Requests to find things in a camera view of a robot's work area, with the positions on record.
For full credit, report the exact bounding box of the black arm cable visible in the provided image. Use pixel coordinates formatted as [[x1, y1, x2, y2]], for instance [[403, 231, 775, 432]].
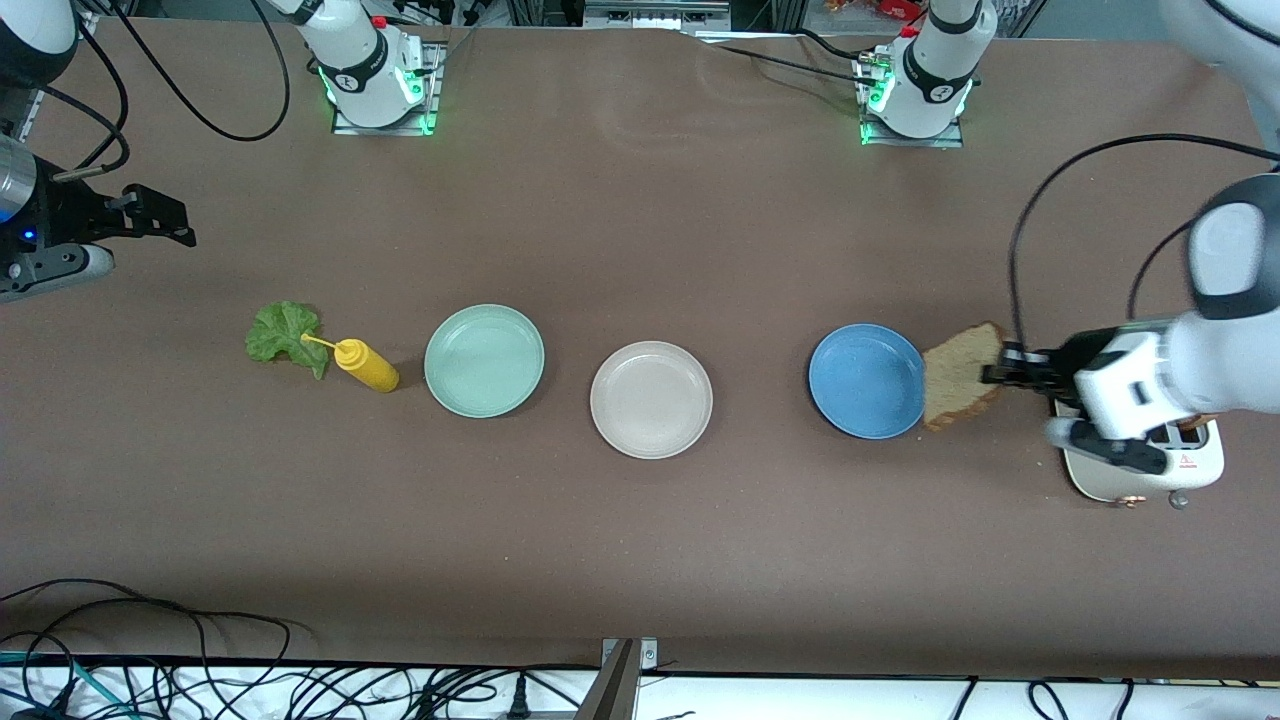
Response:
[[1007, 133, 1280, 353], [40, 25, 131, 183], [110, 0, 294, 142]]

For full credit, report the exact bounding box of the blue plate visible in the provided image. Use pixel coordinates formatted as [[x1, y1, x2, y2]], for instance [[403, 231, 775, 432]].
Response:
[[808, 323, 931, 440]]

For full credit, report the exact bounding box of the red box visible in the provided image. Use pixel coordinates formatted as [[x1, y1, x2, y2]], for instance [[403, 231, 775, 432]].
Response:
[[828, 0, 923, 21]]

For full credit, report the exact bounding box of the white cable tray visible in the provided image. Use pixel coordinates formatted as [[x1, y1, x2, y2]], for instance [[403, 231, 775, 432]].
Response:
[[0, 662, 1280, 720]]

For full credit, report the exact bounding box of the green lettuce leaf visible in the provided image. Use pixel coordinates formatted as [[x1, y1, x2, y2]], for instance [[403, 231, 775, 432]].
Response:
[[245, 300, 329, 381]]

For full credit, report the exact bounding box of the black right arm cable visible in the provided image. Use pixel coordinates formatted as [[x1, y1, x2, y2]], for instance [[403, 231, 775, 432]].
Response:
[[40, 25, 131, 183], [110, 0, 294, 142]]

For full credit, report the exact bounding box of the thin black cable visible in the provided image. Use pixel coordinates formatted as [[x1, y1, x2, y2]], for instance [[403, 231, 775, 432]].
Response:
[[700, 44, 879, 89]]

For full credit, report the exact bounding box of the mint green plate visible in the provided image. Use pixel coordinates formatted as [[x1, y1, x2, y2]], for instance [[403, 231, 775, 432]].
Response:
[[424, 304, 546, 419]]

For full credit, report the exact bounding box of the yellow mustard squeeze bottle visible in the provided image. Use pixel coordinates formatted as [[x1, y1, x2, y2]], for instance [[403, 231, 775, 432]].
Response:
[[300, 333, 401, 394]]

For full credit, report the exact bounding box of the black looped cable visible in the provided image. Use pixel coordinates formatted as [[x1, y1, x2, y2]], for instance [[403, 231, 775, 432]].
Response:
[[0, 578, 293, 701]]

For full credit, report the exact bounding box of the aluminium frame rail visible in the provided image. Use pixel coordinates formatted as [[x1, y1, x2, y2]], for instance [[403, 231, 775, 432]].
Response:
[[505, 0, 801, 31]]

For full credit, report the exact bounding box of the grey metal bracket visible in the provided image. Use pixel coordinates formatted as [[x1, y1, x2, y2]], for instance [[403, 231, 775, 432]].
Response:
[[575, 637, 661, 720]]

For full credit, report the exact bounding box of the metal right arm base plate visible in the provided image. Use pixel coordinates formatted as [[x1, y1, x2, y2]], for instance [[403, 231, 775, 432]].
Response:
[[332, 40, 446, 136]]

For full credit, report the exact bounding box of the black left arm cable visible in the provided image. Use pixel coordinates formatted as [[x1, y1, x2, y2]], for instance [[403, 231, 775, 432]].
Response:
[[1007, 133, 1280, 353]]

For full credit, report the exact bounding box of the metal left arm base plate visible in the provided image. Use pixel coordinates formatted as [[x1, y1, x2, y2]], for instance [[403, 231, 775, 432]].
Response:
[[858, 50, 966, 149]]

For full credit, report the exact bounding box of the beige plate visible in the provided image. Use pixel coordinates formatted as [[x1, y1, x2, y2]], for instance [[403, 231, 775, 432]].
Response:
[[590, 341, 714, 460]]

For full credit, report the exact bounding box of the white toaster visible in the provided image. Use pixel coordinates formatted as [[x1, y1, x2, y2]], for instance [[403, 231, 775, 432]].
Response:
[[1052, 395, 1226, 509]]

